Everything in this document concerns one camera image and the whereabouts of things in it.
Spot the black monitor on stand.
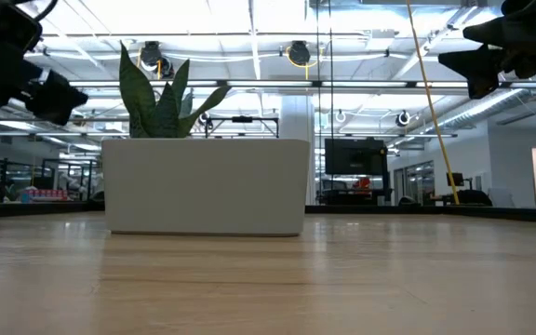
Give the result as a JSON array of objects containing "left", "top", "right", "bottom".
[{"left": 324, "top": 138, "right": 389, "bottom": 177}]

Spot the grey plastic basket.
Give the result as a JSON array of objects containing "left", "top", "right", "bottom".
[{"left": 101, "top": 138, "right": 312, "bottom": 237}]

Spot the pink and blue box row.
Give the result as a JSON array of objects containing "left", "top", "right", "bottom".
[{"left": 19, "top": 187, "right": 70, "bottom": 203}]

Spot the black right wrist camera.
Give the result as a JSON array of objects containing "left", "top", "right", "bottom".
[{"left": 462, "top": 12, "right": 529, "bottom": 47}]

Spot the black distant rig frame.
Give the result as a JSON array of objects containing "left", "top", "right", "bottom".
[{"left": 205, "top": 115, "right": 280, "bottom": 140}]

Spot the black hanging cable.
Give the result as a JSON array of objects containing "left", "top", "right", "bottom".
[
  {"left": 315, "top": 0, "right": 321, "bottom": 206},
  {"left": 328, "top": 0, "right": 335, "bottom": 206}
]

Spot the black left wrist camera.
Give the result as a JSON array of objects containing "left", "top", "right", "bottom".
[{"left": 0, "top": 3, "right": 45, "bottom": 53}]

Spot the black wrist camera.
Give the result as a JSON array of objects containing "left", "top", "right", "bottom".
[
  {"left": 0, "top": 3, "right": 45, "bottom": 53},
  {"left": 462, "top": 12, "right": 529, "bottom": 47}
]

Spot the dark office chair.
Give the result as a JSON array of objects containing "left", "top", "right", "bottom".
[{"left": 456, "top": 189, "right": 493, "bottom": 207}]

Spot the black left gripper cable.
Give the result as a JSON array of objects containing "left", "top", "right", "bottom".
[{"left": 14, "top": 0, "right": 60, "bottom": 22}]

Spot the yellow hanging cable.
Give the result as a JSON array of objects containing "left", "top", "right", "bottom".
[{"left": 406, "top": 0, "right": 461, "bottom": 206}]

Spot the green snake plant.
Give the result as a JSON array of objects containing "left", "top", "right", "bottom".
[{"left": 118, "top": 40, "right": 232, "bottom": 140}]

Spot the black aluminium table frame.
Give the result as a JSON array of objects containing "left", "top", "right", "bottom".
[{"left": 0, "top": 199, "right": 536, "bottom": 224}]

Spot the long ceiling light strip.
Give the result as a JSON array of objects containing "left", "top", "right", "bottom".
[{"left": 67, "top": 79, "right": 536, "bottom": 89}]

